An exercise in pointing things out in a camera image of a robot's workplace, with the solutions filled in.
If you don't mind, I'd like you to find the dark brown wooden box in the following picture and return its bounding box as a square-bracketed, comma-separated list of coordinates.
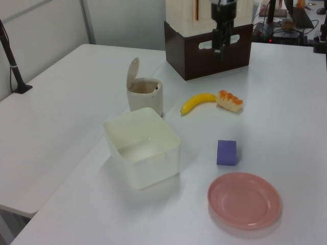
[163, 20, 253, 81]

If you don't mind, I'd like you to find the pink plastic plate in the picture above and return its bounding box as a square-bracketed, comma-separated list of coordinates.
[207, 172, 282, 230]

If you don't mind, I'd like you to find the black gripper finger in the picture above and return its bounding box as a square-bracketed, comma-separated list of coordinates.
[222, 20, 235, 61]
[212, 28, 223, 56]

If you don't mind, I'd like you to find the black laptop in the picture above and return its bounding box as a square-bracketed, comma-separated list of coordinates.
[288, 0, 315, 29]

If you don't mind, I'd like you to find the black device with red light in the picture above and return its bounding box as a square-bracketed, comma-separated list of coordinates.
[252, 21, 305, 44]

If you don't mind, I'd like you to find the yellow toy banana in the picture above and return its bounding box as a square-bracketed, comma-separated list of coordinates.
[180, 92, 218, 116]

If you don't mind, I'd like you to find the small white flip-lid trash can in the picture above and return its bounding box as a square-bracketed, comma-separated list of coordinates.
[126, 57, 165, 118]

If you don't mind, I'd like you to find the black monitor stand pole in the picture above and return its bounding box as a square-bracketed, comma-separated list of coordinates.
[265, 0, 276, 25]

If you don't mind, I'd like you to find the black table clamp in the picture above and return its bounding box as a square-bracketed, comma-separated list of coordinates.
[309, 19, 327, 54]

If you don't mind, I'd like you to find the toy bread with orange top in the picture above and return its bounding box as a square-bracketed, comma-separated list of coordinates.
[216, 89, 244, 113]

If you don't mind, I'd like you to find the purple foam block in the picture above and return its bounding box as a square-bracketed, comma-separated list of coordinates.
[216, 139, 240, 167]

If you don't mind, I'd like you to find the white plastic storage bin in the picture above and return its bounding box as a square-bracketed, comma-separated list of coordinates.
[103, 107, 182, 190]

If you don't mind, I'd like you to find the black camera stand pole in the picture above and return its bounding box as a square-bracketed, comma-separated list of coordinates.
[0, 19, 33, 94]

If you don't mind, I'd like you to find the black Franka gripper body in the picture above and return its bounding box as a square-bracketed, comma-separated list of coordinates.
[209, 0, 239, 23]

